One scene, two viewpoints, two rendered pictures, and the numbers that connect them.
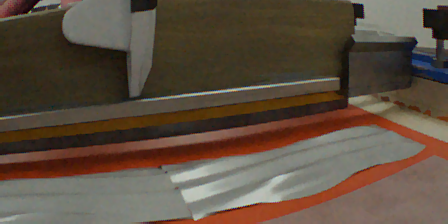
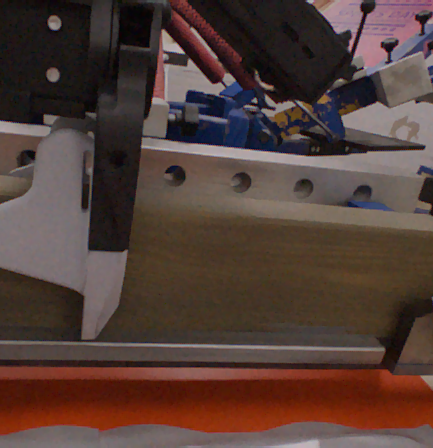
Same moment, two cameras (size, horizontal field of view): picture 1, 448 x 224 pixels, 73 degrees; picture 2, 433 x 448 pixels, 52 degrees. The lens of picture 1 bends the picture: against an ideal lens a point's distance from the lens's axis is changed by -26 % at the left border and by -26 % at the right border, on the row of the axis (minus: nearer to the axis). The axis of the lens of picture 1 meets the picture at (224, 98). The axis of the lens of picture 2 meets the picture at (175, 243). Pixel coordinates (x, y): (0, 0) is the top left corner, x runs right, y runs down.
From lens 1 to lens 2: 10 cm
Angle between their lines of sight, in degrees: 13
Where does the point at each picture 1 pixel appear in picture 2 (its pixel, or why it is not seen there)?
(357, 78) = (418, 353)
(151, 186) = not seen: outside the picture
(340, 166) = not seen: outside the picture
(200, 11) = (201, 237)
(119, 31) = (70, 264)
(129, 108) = (78, 351)
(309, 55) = (344, 308)
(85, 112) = (8, 348)
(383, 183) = not seen: outside the picture
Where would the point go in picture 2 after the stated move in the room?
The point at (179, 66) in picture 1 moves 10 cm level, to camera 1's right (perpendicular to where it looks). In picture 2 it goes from (159, 302) to (372, 353)
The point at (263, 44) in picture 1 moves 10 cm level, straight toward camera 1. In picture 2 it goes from (279, 289) to (244, 428)
